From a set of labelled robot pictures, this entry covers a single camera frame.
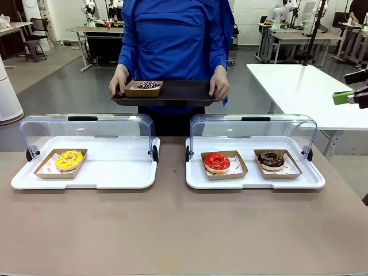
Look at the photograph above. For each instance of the white cylindrical appliance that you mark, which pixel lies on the white cylindrical appliance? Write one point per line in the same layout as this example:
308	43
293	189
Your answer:
8	95

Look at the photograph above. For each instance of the black lid hinge knob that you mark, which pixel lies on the black lid hinge knob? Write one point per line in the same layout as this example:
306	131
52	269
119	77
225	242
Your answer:
155	153
187	153
28	155
309	154

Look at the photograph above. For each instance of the light wooden desk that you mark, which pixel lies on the light wooden desk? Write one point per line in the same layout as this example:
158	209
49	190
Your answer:
17	25

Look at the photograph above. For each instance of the dark brown serving tray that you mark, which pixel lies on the dark brown serving tray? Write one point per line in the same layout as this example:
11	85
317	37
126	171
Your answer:
184	89

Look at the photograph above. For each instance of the chocolate donut with colourful sprinkles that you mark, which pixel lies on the chocolate donut with colourful sprinkles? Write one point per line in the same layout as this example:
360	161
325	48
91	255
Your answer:
148	85

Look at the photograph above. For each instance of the yellow glazed sprinkle donut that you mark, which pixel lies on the yellow glazed sprinkle donut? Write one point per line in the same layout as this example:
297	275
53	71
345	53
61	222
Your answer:
61	164

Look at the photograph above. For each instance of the person's left hand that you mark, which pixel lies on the person's left hand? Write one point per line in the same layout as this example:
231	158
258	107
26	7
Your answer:
220	84

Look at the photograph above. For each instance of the red glazed donut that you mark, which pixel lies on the red glazed donut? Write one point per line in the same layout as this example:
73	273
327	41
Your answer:
210	164

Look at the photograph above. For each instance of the person's right hand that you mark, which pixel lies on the person's right hand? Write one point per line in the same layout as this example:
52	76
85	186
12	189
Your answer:
119	77

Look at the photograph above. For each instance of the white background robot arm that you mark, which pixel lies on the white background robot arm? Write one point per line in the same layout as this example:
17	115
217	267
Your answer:
89	11

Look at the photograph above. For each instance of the white side table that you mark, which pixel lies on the white side table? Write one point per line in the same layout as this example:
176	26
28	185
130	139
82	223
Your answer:
302	92

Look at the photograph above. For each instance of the white display case tray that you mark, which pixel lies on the white display case tray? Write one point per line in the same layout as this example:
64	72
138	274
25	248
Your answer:
115	172
250	178

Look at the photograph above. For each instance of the white plastic bag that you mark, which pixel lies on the white plastic bag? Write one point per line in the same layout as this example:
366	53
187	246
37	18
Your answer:
4	20

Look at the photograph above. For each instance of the background person in dark clothes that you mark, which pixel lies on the background person in dark clothes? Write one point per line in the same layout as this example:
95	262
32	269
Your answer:
354	8

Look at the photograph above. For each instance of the clear display case lid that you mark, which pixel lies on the clear display case lid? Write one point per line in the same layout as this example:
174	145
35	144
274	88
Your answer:
86	128
258	129

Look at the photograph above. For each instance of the black camera stand pole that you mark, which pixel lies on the black camera stand pole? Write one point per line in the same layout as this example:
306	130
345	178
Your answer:
313	37

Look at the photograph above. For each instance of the brown cardboard donut box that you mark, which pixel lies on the brown cardboard donut box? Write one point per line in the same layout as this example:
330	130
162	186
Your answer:
281	175
224	176
43	172

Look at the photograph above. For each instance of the person's body in blue shirt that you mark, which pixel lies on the person's body in blue shirt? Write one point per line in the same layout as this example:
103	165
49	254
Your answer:
172	37

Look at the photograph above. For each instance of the grey black office chair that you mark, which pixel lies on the grey black office chair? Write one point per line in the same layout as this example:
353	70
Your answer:
38	27

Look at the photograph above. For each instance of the grey background work table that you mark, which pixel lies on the grey background work table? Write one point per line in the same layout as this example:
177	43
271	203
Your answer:
95	28

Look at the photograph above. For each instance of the chocolate donut with nut crumbs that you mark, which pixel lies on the chocolate donut with nut crumbs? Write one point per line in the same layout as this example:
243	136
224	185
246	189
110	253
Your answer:
270	165

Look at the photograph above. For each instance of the person's left forearm blue sleeve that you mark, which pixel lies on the person's left forearm blue sleeve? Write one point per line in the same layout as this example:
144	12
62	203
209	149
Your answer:
220	54

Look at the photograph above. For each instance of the person's right forearm blue sleeve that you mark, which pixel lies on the person's right forearm blue sleeve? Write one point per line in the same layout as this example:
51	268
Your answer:
126	54

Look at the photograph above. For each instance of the chocolate sprinkled donut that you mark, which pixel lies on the chocolate sprinkled donut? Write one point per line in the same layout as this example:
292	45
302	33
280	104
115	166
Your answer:
142	93

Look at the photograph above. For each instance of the white smiley paper liner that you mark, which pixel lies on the white smiley paper liner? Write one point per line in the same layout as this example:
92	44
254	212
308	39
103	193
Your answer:
235	166
290	166
49	168

